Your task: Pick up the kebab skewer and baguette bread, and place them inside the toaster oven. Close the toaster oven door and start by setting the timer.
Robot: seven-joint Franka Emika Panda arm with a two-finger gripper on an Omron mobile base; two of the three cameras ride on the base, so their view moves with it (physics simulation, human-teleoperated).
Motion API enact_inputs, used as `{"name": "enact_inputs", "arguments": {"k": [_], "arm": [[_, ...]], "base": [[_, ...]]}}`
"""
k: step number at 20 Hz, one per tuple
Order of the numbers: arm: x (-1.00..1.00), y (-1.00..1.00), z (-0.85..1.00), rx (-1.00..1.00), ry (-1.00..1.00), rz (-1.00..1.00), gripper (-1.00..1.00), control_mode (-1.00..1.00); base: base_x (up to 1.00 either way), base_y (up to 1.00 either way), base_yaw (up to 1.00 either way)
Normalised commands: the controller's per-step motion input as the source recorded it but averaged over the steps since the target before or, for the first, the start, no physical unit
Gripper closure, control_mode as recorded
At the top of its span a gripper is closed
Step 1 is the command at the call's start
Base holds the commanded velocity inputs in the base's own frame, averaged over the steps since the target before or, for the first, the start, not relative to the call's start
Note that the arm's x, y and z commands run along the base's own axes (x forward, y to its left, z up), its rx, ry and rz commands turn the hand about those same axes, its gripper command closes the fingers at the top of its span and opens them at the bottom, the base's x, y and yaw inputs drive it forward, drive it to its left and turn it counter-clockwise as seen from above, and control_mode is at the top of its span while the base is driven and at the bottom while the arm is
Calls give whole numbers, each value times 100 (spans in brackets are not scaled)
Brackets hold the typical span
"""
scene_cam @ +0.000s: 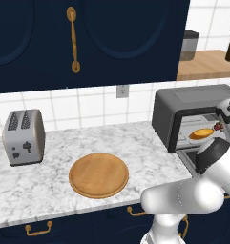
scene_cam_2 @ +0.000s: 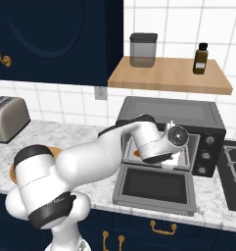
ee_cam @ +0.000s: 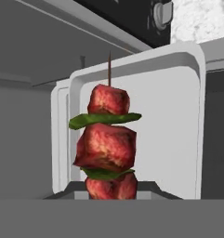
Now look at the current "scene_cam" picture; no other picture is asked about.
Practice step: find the toaster oven glass door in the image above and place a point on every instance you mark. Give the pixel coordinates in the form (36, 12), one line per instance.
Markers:
(187, 158)

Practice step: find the grey toaster oven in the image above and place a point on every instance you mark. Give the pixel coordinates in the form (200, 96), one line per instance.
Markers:
(170, 105)

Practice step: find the red kebab skewer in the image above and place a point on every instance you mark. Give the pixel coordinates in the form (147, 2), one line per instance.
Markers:
(219, 126)

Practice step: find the golden baguette bread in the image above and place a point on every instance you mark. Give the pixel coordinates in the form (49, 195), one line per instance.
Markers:
(200, 133)

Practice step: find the navy lower cupboard door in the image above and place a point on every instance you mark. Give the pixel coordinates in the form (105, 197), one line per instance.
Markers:
(212, 225)

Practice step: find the wooden shelf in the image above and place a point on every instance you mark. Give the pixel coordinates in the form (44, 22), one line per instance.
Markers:
(205, 65)

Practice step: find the navy drawer front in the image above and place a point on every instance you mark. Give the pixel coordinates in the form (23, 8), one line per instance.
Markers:
(62, 230)
(119, 225)

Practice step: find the white wall outlet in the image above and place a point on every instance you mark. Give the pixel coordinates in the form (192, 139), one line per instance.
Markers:
(122, 91)

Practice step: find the grey canister with dark lid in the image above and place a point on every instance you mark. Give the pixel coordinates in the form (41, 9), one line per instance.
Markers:
(189, 46)

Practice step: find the silver two-slot toaster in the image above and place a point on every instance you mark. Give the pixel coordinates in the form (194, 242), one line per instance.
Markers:
(24, 139)

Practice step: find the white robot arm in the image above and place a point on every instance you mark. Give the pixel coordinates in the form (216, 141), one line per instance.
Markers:
(189, 193)

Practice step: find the navy cupboard door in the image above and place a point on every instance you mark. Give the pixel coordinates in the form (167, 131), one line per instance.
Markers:
(212, 225)
(129, 38)
(27, 44)

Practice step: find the round wooden board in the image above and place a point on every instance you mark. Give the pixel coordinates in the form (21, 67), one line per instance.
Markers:
(99, 175)

